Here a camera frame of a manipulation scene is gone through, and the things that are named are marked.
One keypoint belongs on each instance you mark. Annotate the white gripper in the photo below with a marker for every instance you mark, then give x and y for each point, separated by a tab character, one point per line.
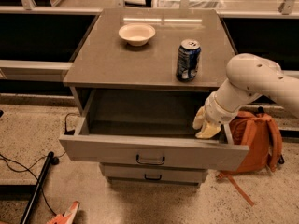
216	113

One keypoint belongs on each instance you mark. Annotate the grey top drawer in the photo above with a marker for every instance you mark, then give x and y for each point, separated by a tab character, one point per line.
150	128

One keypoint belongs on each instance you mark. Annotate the grey drawer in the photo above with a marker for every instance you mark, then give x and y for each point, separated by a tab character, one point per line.
150	128
147	173

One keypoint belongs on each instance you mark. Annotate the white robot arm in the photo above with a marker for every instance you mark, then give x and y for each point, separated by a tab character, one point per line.
248	78

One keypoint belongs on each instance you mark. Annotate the grey drawer cabinet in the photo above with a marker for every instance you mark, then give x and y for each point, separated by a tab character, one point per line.
107	62

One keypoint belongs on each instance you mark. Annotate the grey bottom drawer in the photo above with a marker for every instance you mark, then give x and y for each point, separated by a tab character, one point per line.
147	173

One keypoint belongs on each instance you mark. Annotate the orange backpack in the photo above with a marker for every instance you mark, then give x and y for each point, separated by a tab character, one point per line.
261	134

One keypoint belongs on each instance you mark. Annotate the dented blue soda can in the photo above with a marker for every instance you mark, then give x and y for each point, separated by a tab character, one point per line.
188	58

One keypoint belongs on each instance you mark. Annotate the black power adapter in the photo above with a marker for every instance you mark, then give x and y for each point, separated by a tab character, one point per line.
71	132

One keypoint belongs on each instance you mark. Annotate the black metal pole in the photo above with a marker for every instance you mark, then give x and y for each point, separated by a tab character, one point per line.
38	189

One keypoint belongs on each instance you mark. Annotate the orange white object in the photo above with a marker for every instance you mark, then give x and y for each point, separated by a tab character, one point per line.
67	217

